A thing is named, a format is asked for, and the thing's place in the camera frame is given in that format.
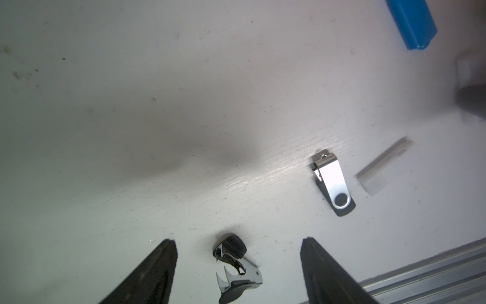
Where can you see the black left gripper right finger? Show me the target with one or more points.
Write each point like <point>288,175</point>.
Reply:
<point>326,281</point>

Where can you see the blue usb drive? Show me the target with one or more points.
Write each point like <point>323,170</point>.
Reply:
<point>414,21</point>

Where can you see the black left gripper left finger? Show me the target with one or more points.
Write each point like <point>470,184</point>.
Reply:
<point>152,279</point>

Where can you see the black silver swivel usb drive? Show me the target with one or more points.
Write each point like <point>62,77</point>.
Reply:
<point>331,181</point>

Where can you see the white translucent usb drive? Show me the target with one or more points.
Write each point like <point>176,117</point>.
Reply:
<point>388,166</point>

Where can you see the black round key usb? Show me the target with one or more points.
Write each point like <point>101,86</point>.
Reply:
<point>231,250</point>

